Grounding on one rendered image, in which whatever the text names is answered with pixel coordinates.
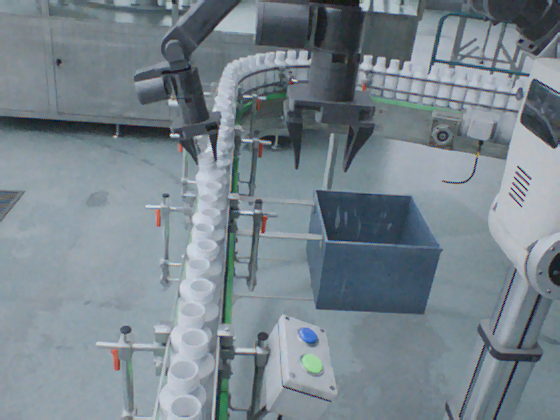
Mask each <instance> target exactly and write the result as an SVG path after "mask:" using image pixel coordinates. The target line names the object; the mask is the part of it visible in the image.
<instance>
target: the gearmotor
mask: <svg viewBox="0 0 560 420"><path fill-rule="evenodd" d="M515 123H516V117H515V116H514V115H511V114H506V113H500V112H495V111H493V110H487V109H481V108H472V107H468V106H466V108H464V107H463V108H462V113H461V114H459V113H457V112H451V111H445V110H440V109H437V110H433V112H432V116H431V120H430V125H429V134H428V137H427V139H428V141H427V145H426V146H428V147H433V148H438V149H444V150H448V151H453V150H454V146H455V143H456V139H457V136H460V137H461V138H467V139H472V140H479V142H478V144H480V145H479V148H478V152H477V155H476V160H475V164H474V169H473V172H472V174H471V176H470V177H468V178H467V179H466V180H465V181H461V182H452V181H447V180H442V182H446V183H451V184H462V183H466V182H467V181H468V180H469V179H470V178H471V177H473V175H474V173H475V170H476V166H477V161H478V158H479V156H480V150H481V145H483V141H488V142H495V143H499V144H505V145H507V144H509V143H511V140H512V136H513V135H512V132H513V128H514V125H515Z"/></svg>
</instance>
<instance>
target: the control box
mask: <svg viewBox="0 0 560 420"><path fill-rule="evenodd" d="M303 327H309V328H310V329H312V330H313V331H314V332H315V333H316V334H317V337H318V338H317V341H316V342H315V343H309V342H307V341H306V340H304V339H302V338H301V337H300V335H299V331H300V329H301V328H303ZM268 349H270V350H271V351H270V354H269V356H268V359H267V366H266V387H267V405H265V406H264V407H263V408H262V409H260V410H259V411H258V412H257V413H255V414H254V415H253V416H252V417H251V418H250V419H249V420H262V419H263V418H264V417H266V416H267V414H268V413H269V412H270V411H272V412H275V413H278V417H277V420H282V418H283V415H285V416H287V417H290V418H294V419H297V420H320V418H321V417H322V415H323V414H324V412H325V411H326V410H327V408H328V406H329V405H330V403H331V402H332V400H333V399H334V398H335V396H336V395H337V389H336V384H335V378H334V374H333V368H332V363H331V358H330V353H329V342H328V338H327V332H326V330H325V329H323V328H321V327H318V326H315V325H312V324H309V323H307V322H304V321H302V320H299V319H293V318H290V317H288V316H286V315H282V316H281V318H280V319H279V321H278V323H277V324H276V326H275V327H274V329H273V331H272V332H271V334H270V336H269V337H268ZM306 355H313V356H315V357H318V358H319V359H320V360H321V362H322V369H321V371H320V372H318V373H315V372H312V371H310V370H308V368H307V367H306V366H305V365H304V364H303V361H302V359H303V357H305V356H306Z"/></svg>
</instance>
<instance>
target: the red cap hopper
mask: <svg viewBox="0 0 560 420"><path fill-rule="evenodd" d="M469 7H470V5H469V3H468V1H467V5H466V4H464V3H463V6H462V10H461V12H467V13H468V11H469ZM467 20H468V18H462V17H460V19H459V22H458V26H457V30H456V35H455V42H454V46H453V50H452V54H451V58H450V61H455V62H460V61H462V60H463V59H465V58H473V59H478V60H485V61H491V62H492V60H493V58H490V57H484V56H477V55H471V54H472V53H474V52H476V51H477V50H479V49H480V47H479V46H476V47H475V48H473V50H471V51H470V52H468V53H465V54H464V53H459V52H461V51H463V50H464V49H466V48H467V47H469V46H470V45H472V43H473V42H475V41H476V40H478V39H477V38H473V39H472V40H471V41H470V42H468V43H467V44H465V45H464V46H462V47H461V48H460V46H461V42H462V38H463V35H464V31H465V27H466V23H467ZM501 49H502V50H503V51H502V52H503V54H504V56H505V58H506V59H507V60H503V59H497V62H498V63H504V64H510V67H509V69H505V70H510V71H517V72H522V68H523V65H524V61H525V59H526V54H525V53H523V52H522V51H521V58H520V60H519V64H518V65H517V60H518V57H519V54H520V47H518V46H517V45H516V48H515V51H514V54H513V58H511V57H510V55H509V54H508V52H507V51H506V49H505V48H504V44H503V43H502V46H501ZM458 56H459V58H458ZM457 58H458V59H457ZM512 76H513V74H507V77H508V78H511V79H512ZM520 77H521V76H520V75H515V76H514V79H513V82H512V80H511V79H510V84H512V86H511V89H513V88H514V87H515V84H516V81H517V79H520Z"/></svg>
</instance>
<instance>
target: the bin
mask: <svg viewBox="0 0 560 420"><path fill-rule="evenodd" d="M256 199H262V200H263V202H265V203H279V204H294V205H309V206H311V213H310V226H309V234H295V233H280V232H265V234H262V233H261V231H260V236H259V237H275V238H290V239H307V247H306V252H307V258H308V259H293V258H260V257H257V259H269V260H287V261H304V262H308V263H309V269H310V281H311V287H312V293H313V299H309V298H289V297H270V296H251V295H232V306H233V305H234V304H235V303H236V302H237V300H238V299H240V298H257V299H276V300H314V304H315V309H317V310H337V311H356V312H376V313H395V314H415V315H419V314H425V310H426V307H427V303H428V299H429V296H430V289H431V286H432V282H433V279H434V275H435V272H436V269H437V265H438V261H439V258H440V255H441V253H442V252H443V247H442V245H441V244H440V242H439V240H438V238H437V237H436V236H435V234H434V233H433V231H432V227H431V226H430V224H429V222H428V220H427V219H426V217H425V215H423V213H422V211H421V209H420V208H419V206H418V204H417V202H416V201H415V199H414V197H413V195H392V194H377V193H363V192H350V191H335V190H321V189H313V199H312V200H297V199H283V198H268V197H254V196H239V200H241V201H250V202H255V200H256Z"/></svg>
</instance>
